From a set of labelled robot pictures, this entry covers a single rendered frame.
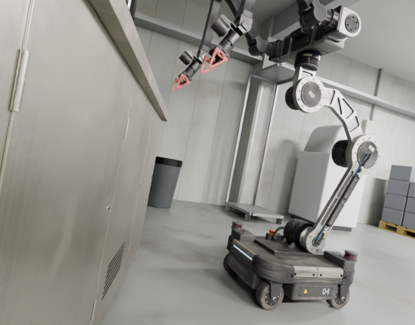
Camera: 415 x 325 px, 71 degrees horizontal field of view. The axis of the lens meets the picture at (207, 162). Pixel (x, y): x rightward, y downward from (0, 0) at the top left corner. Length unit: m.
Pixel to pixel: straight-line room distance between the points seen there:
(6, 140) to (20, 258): 0.14
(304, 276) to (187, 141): 3.14
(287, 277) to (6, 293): 1.31
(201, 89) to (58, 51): 4.16
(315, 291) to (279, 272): 0.26
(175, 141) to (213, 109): 0.78
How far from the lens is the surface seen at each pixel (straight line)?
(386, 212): 6.38
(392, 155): 7.00
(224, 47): 1.28
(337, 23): 1.64
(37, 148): 0.37
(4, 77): 0.30
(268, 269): 1.53
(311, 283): 1.66
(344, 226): 4.80
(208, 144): 4.49
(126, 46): 0.60
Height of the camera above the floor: 0.68
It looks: 1 degrees down
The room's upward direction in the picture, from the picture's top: 11 degrees clockwise
